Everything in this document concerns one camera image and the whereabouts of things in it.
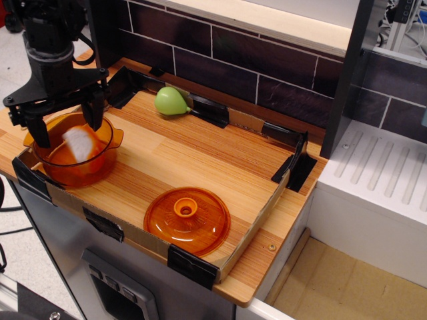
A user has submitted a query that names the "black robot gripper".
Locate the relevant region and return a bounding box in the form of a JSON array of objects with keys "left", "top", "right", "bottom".
[{"left": 3, "top": 41, "right": 109, "bottom": 148}]

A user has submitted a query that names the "black vertical post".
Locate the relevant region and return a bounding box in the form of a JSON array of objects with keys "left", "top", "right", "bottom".
[{"left": 320, "top": 0, "right": 382, "bottom": 159}]

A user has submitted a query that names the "grey toy oven front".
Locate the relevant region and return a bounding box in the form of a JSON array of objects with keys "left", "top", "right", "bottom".
[{"left": 9, "top": 181, "right": 236, "bottom": 319}]

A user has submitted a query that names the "salmon sushi toy piece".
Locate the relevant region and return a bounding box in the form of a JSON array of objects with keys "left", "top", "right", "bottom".
[{"left": 62, "top": 125, "right": 101, "bottom": 163}]

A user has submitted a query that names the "black caster wheel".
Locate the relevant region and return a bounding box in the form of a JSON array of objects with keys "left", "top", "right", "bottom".
[{"left": 5, "top": 13, "right": 23, "bottom": 33}]

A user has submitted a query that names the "cardboard fence with black tape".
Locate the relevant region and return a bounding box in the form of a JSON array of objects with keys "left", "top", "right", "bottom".
[{"left": 2, "top": 67, "right": 326, "bottom": 305}]

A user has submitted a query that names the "green toy pear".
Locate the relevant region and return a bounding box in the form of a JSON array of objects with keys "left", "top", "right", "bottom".
[{"left": 154, "top": 87, "right": 191, "bottom": 115}]

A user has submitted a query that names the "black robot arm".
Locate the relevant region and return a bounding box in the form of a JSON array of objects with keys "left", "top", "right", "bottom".
[{"left": 3, "top": 1, "right": 109, "bottom": 148}]

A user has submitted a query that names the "white toy sink drainboard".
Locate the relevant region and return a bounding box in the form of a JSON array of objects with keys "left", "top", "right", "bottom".
[{"left": 308, "top": 121, "right": 426, "bottom": 286}]

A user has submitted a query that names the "orange transparent plastic pot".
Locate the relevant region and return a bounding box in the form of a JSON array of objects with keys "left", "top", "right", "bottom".
[{"left": 23, "top": 112, "right": 123, "bottom": 187}]

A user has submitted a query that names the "orange transparent pot lid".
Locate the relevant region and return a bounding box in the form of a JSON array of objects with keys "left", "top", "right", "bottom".
[{"left": 143, "top": 187, "right": 231, "bottom": 257}]

